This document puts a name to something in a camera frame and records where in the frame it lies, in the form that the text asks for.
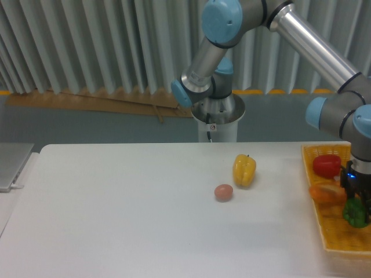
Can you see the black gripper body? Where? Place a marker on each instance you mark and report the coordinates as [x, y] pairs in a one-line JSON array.
[[359, 182]]

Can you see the green bell pepper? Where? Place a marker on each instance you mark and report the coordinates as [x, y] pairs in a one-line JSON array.
[[354, 213]]

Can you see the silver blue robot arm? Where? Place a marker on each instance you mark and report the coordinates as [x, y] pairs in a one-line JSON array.
[[346, 115]]

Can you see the orange baguette bread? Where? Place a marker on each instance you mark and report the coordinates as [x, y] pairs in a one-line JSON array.
[[327, 193]]

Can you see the red bell pepper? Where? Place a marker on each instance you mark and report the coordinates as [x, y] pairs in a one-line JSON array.
[[327, 166]]

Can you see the yellow bell pepper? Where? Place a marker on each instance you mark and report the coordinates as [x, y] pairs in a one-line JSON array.
[[243, 170]]

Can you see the brown egg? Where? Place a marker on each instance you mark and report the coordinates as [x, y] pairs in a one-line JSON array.
[[223, 192]]

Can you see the brown cardboard sheet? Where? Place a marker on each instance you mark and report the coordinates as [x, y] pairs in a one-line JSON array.
[[160, 104]]

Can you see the silver laptop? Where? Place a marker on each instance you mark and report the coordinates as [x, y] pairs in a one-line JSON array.
[[14, 157]]

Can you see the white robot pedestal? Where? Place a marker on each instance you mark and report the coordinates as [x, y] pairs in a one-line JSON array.
[[214, 132]]

